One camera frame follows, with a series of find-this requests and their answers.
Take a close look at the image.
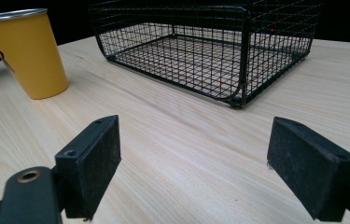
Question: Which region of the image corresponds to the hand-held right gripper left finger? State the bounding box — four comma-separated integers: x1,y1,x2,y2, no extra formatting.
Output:
54,114,122,221

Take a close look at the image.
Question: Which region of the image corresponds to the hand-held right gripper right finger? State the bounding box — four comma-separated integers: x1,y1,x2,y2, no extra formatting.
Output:
266,116,350,223

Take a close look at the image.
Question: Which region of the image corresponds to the black wire mesh basket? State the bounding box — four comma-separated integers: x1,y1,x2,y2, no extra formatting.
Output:
88,0,324,109

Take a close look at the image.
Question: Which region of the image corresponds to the yellow metal cup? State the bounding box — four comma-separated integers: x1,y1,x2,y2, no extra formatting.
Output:
0,7,70,101

